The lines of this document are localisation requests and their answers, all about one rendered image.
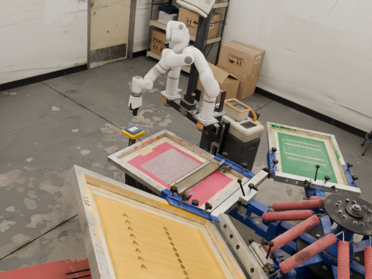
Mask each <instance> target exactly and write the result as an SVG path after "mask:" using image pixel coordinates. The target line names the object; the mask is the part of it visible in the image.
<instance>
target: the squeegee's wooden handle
mask: <svg viewBox="0 0 372 279"><path fill-rule="evenodd" d="M217 170H218V167H217V166H216V165H214V164H213V163H212V162H210V163H209V164H208V165H206V166H205V167H203V168H202V169H200V170H198V171H197V172H195V173H194V174H192V175H190V176H189V177H187V178H185V179H184V180H183V181H181V182H179V183H178V184H173V185H172V186H174V185H175V186H176V187H178V188H177V191H178V190H180V189H182V188H183V187H186V191H187V190H189V189H190V188H192V187H193V186H195V185H196V184H198V183H199V182H201V181H202V180H204V179H205V178H207V177H208V176H210V175H211V174H213V173H214V172H216V171H217ZM175 193H176V194H178V192H175Z"/></svg>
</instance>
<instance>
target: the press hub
mask: <svg viewBox="0 0 372 279"><path fill-rule="evenodd" d="M323 206H324V209H325V212H326V213H327V214H328V216H329V217H330V218H331V219H332V220H333V221H334V222H335V223H337V224H338V225H337V227H336V228H334V229H333V230H332V232H330V233H332V234H334V235H336V234H338V233H340V232H341V231H343V228H344V229H346V231H345V232H344V241H347V242H348V243H349V265H351V264H352V262H353V260H354V261H355V262H357V263H359V264H361V265H362V266H364V267H365V261H364V251H362V252H358V253H354V250H353V244H352V243H355V242H354V241H353V235H354V233H355V234H359V235H364V236H372V204H370V203H369V202H367V201H366V200H364V199H362V198H360V197H357V196H355V195H351V194H347V193H333V194H330V195H328V196H327V197H326V198H325V200H324V202H323ZM306 233H307V234H309V235H310V236H312V237H314V238H316V239H317V240H319V239H321V238H322V237H324V236H326V235H327V234H326V235H323V231H322V228H311V229H310V230H308V231H307V232H306ZM336 238H337V242H336V243H334V244H333V245H331V246H330V247H328V248H326V249H324V250H323V251H321V252H320V253H318V255H319V256H320V257H321V258H322V259H323V260H324V261H323V262H320V263H316V264H313V265H309V266H308V267H307V268H308V269H309V270H310V271H312V272H313V273H314V274H315V275H314V276H311V277H307V278H303V279H334V277H333V273H332V268H331V265H333V266H336V267H338V242H339V241H343V233H341V234H340V235H338V236H336ZM309 245H310V244H309V243H307V242H305V241H303V240H302V239H300V238H297V241H296V249H297V252H299V251H301V250H303V249H304V248H306V247H307V246H309ZM349 277H350V279H365V277H364V276H362V275H361V274H359V273H357V272H356V271H354V270H352V269H351V268H349Z"/></svg>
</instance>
